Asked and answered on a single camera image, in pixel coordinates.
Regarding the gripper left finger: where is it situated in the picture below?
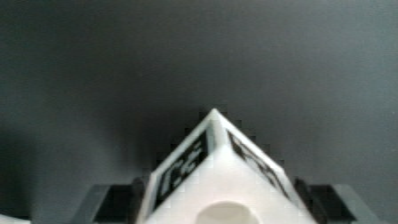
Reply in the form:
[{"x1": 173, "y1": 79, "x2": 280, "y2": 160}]
[{"x1": 69, "y1": 178, "x2": 145, "y2": 224}]

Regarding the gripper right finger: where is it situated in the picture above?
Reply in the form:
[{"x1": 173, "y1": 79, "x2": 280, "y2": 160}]
[{"x1": 294, "y1": 179, "x2": 381, "y2": 224}]

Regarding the white tagged cube nut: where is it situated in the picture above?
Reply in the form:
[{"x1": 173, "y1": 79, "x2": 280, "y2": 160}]
[{"x1": 134, "y1": 111, "x2": 317, "y2": 224}]

